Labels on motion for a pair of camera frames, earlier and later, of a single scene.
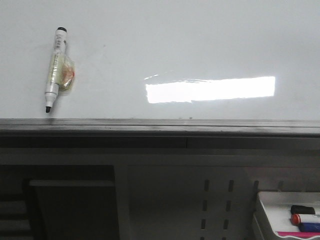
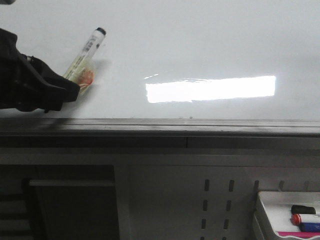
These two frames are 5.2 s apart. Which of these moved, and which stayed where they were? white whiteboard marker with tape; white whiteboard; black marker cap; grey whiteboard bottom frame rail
Moved: white whiteboard marker with tape
Stayed: white whiteboard; grey whiteboard bottom frame rail; black marker cap
